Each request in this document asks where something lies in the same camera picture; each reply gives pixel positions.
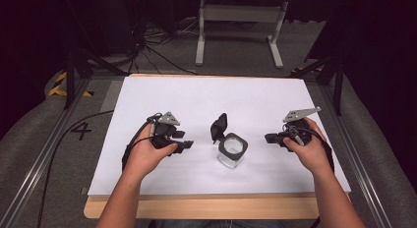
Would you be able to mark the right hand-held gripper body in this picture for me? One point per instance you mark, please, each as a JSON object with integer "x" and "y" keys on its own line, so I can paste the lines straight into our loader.
{"x": 299, "y": 126}

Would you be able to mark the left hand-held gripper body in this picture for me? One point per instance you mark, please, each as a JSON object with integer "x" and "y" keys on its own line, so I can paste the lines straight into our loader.
{"x": 164, "y": 128}

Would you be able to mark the black jar lid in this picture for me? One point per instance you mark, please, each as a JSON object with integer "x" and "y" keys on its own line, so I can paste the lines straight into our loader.
{"x": 219, "y": 127}

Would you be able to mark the glass jar with black rim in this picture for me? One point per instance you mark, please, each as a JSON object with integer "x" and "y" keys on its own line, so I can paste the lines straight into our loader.
{"x": 232, "y": 151}

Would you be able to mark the person's right hand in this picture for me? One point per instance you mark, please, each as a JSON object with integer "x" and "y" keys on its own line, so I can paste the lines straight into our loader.
{"x": 309, "y": 151}

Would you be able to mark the person's left hand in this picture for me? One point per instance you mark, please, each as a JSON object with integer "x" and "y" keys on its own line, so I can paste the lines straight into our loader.
{"x": 147, "y": 156}

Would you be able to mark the white table sheet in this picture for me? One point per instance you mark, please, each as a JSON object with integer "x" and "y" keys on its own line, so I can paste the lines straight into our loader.
{"x": 229, "y": 100}

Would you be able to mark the black tripod stand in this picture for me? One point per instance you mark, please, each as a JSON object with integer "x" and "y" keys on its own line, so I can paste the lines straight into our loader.
{"x": 332, "y": 77}
{"x": 77, "y": 67}

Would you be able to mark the wooden table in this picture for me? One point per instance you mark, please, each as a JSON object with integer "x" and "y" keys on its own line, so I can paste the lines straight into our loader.
{"x": 213, "y": 206}

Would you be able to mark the white metal stand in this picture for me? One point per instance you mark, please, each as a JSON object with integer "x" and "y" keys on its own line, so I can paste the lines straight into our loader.
{"x": 241, "y": 13}

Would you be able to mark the aluminium floor rail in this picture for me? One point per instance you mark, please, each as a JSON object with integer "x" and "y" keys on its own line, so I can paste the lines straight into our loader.
{"x": 39, "y": 162}
{"x": 357, "y": 162}

